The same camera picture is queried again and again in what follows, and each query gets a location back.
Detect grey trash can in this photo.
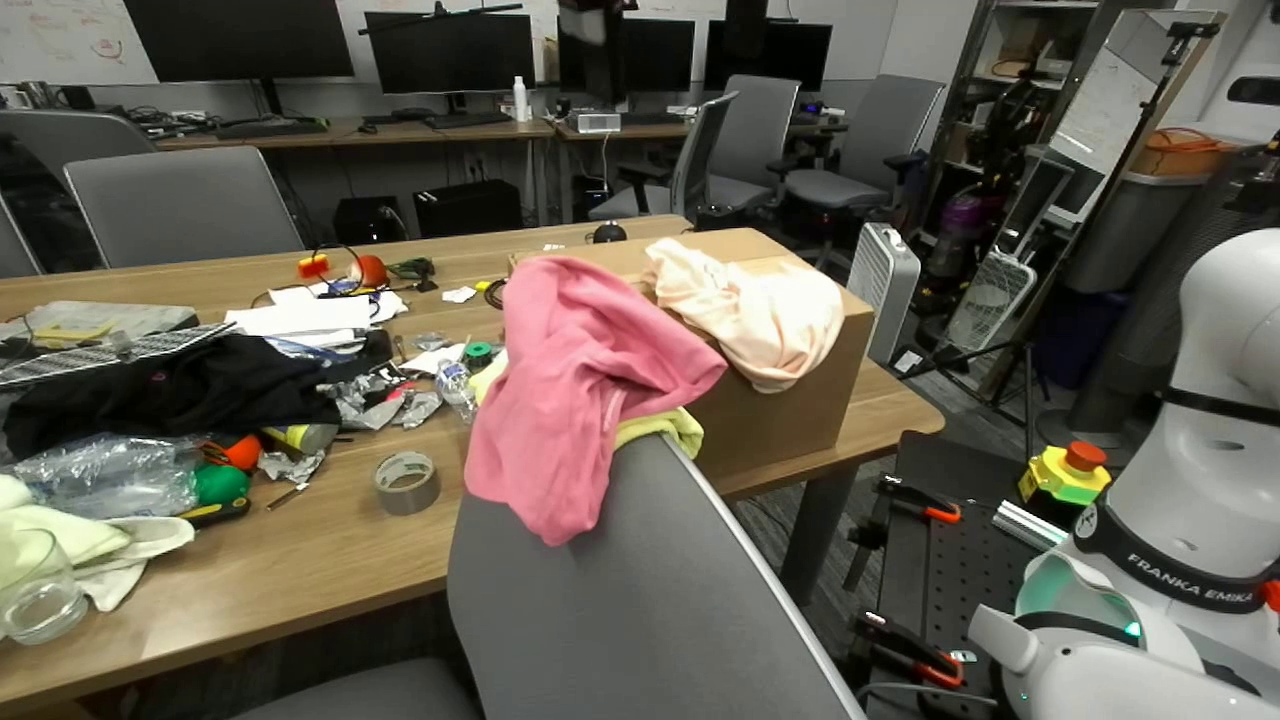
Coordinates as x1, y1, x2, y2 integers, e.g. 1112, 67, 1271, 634
1062, 122, 1228, 300

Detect white tilted panel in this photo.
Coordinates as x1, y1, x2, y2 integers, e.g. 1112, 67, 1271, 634
1049, 6, 1181, 177

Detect large cardboard box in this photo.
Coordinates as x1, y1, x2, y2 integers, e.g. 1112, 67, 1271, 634
515, 224, 879, 483

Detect grey office chair with headrest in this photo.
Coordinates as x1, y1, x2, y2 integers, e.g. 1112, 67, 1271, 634
233, 430, 872, 720

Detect large black monitor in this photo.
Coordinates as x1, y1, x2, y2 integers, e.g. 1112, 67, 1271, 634
121, 0, 356, 115

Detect grey tape roll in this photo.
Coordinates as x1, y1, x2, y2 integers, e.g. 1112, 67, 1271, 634
374, 447, 445, 518

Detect white papers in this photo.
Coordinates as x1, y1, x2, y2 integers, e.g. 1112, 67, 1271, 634
223, 280, 412, 348

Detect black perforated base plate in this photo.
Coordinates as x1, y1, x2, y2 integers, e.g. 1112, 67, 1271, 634
851, 430, 1072, 720

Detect yellow red emergency stop button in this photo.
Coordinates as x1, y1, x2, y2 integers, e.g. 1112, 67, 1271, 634
1015, 437, 1116, 530

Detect pink cloth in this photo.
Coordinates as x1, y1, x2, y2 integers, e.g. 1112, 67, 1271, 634
460, 253, 733, 551

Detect long wooden desk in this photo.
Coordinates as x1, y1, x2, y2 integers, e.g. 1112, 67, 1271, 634
156, 115, 565, 231

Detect pale white cloth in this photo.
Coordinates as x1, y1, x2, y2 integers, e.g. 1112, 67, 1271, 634
0, 473, 199, 614

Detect clear plastic bottle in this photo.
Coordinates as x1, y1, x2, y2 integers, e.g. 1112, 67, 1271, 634
436, 356, 482, 424

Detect black cloth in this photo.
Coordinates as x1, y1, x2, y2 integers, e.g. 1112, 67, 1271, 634
3, 331, 393, 461

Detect orange handled black clamp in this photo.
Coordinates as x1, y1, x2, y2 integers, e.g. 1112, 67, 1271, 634
855, 606, 978, 694
872, 473, 966, 527

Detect dark green object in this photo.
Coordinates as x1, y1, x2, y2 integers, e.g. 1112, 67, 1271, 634
393, 254, 442, 294

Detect white floor appliance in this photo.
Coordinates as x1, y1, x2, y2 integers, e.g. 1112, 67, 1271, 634
943, 244, 1042, 356

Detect yellow cloth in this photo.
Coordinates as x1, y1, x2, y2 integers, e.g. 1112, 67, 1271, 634
608, 404, 710, 462

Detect crumpled foil wrapper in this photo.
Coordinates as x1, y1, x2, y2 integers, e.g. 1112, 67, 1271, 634
334, 370, 450, 437

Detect black keyboard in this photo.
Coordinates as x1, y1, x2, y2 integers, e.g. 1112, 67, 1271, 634
215, 111, 334, 139

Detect wall whiteboard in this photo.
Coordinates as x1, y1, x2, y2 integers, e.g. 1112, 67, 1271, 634
0, 0, 160, 89

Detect grey striped fabric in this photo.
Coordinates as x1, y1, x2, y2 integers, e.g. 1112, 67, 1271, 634
0, 323, 233, 393

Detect clear plastic cup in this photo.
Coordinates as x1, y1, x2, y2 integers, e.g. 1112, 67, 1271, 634
0, 525, 96, 653

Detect clear plastic bag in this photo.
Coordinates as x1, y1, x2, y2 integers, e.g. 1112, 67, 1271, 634
12, 430, 210, 518

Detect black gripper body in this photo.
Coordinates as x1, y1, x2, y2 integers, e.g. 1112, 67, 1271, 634
556, 0, 631, 58

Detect small black bag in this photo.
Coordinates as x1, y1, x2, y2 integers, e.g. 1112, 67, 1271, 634
334, 197, 412, 247

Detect white space heater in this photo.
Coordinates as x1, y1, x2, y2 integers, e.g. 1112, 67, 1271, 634
846, 219, 926, 367

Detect long wooden table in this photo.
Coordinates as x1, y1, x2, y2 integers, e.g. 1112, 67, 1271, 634
0, 213, 947, 713

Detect peach cloth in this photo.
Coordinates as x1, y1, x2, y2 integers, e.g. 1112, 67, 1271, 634
642, 235, 850, 397

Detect grey folded cloth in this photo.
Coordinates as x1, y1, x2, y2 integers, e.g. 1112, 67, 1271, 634
25, 294, 199, 351

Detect short wooden desk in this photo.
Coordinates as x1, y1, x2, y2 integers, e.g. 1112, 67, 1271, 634
553, 111, 713, 224

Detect large black bag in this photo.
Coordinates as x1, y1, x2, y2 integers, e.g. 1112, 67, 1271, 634
412, 177, 530, 241

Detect green toy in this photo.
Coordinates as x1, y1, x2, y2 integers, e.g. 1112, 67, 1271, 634
187, 461, 256, 518

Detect orange toy piece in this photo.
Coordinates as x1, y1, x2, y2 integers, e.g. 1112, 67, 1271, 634
215, 430, 269, 473

